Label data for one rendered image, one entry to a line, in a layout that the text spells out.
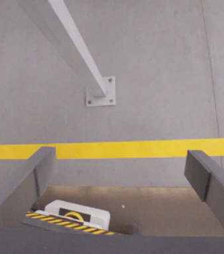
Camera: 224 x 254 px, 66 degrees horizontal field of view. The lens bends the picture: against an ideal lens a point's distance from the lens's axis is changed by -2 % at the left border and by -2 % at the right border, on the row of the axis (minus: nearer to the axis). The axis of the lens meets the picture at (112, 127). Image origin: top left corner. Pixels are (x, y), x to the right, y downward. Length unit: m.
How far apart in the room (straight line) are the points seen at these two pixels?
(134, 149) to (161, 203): 0.26
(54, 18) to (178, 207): 0.81
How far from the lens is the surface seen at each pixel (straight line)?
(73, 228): 0.59
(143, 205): 0.86
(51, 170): 0.16
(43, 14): 0.44
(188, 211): 0.89
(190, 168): 0.17
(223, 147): 0.92
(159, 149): 0.84
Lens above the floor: 0.84
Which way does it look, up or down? 78 degrees down
